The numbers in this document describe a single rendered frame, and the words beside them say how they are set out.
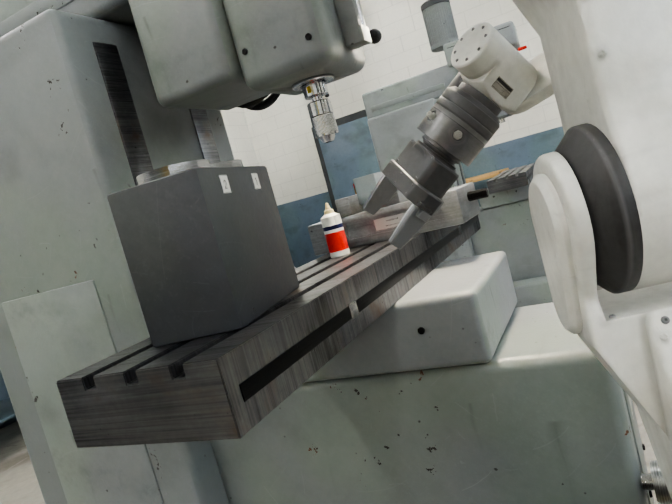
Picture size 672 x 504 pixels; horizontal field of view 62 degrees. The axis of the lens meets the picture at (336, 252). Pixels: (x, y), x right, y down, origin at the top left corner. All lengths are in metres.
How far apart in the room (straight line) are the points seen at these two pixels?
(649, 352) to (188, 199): 0.47
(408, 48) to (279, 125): 2.20
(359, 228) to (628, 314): 0.79
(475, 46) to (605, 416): 0.57
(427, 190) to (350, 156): 7.36
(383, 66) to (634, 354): 7.62
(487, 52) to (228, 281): 0.41
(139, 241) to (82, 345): 0.64
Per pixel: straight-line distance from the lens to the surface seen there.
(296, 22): 1.06
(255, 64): 1.09
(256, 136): 8.88
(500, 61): 0.76
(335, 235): 1.11
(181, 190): 0.65
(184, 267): 0.66
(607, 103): 0.47
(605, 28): 0.49
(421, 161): 0.77
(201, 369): 0.56
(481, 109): 0.76
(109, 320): 1.23
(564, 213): 0.47
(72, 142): 1.21
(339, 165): 8.18
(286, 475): 1.20
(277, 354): 0.62
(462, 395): 0.98
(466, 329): 0.92
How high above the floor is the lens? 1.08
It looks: 5 degrees down
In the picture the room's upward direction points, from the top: 15 degrees counter-clockwise
